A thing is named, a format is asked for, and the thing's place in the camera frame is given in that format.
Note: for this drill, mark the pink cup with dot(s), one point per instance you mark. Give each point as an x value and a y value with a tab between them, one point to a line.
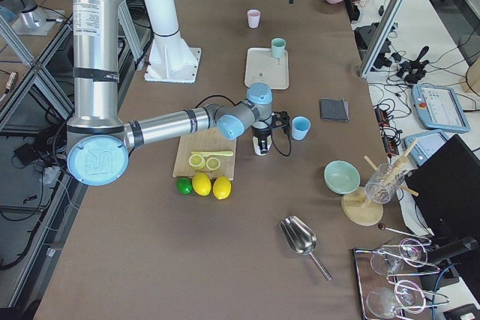
253	19

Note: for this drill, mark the clear textured glass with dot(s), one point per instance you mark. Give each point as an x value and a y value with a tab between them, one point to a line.
384	183

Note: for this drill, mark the grey folded cloth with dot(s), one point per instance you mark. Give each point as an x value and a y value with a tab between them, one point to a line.
334	110

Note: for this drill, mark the cream rabbit tray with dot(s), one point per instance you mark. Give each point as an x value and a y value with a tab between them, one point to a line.
262	67

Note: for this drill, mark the blue teach pendant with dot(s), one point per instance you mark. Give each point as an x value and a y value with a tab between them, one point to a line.
428	143
438	108

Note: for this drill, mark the wooden cutting board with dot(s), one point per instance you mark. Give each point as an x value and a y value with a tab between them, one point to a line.
205	140

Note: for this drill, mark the wooden cup tree stand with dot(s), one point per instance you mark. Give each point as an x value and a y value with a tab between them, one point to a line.
365	212

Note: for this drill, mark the blue cup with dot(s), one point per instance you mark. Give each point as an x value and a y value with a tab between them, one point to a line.
300	127

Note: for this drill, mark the metal scoop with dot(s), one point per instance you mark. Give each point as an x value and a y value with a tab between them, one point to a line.
302	240

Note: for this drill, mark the aluminium frame post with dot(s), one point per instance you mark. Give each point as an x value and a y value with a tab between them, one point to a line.
379	37

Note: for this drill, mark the wine glass rack tray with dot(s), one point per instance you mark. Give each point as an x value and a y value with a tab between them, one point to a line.
389	280

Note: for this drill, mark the green cup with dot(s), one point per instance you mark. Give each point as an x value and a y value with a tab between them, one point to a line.
278	47

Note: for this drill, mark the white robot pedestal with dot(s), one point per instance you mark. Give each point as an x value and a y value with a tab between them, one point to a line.
170	58

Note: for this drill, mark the yellow plastic knife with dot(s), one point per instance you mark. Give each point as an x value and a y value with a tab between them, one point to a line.
213	153

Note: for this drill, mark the whole yellow lemon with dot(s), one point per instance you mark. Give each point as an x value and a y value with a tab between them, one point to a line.
201	184
222	188

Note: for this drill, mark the green lime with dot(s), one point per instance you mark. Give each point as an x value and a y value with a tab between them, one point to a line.
184	186

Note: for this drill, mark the green bowl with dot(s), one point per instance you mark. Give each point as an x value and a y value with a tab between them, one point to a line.
341	177

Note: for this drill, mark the cream cup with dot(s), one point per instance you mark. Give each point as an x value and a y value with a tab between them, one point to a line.
261	146

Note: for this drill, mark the black laptop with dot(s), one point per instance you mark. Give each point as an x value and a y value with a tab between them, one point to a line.
448	190

